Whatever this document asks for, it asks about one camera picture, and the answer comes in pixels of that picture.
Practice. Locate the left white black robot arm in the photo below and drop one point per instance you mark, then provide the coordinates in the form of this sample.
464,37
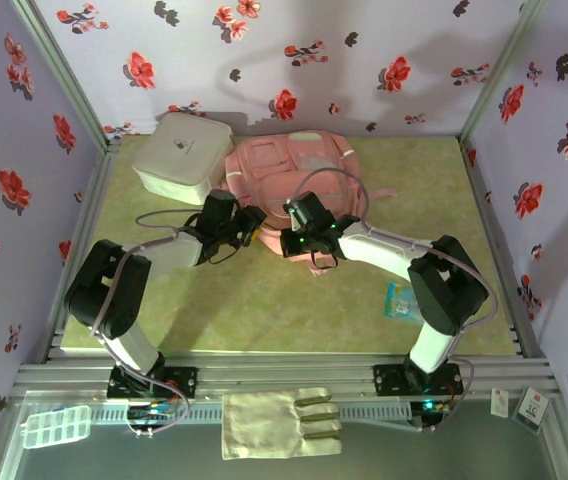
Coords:
109,290

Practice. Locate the pink school backpack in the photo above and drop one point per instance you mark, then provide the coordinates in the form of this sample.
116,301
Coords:
274,170

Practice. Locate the light blue tissue pack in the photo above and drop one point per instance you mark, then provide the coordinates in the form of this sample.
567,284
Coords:
400,302

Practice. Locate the small white tag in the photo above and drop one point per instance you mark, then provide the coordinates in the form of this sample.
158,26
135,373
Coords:
499,402

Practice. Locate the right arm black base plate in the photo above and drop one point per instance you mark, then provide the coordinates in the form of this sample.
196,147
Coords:
389,380

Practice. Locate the aluminium corner post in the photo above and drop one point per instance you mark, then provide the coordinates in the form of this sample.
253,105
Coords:
59,65
499,65

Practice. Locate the beige fabric glove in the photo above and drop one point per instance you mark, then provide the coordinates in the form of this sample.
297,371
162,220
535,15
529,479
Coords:
264,425

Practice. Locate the white plastic box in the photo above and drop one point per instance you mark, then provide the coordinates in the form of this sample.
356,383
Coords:
179,155

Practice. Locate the white card in stand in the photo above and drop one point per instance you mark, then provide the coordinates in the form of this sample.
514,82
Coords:
531,405

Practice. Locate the aluminium side frame rail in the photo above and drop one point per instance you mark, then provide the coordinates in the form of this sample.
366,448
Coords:
475,170
101,165

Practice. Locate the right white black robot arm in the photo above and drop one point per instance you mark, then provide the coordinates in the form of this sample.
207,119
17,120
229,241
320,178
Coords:
384,247

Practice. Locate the aluminium front frame rail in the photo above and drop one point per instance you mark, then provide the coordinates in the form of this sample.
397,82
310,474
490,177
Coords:
289,372

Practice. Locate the clear plastic organizer box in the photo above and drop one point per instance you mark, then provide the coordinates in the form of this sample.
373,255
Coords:
56,427

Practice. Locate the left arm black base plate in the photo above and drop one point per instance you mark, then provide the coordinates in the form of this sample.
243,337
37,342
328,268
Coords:
184,382

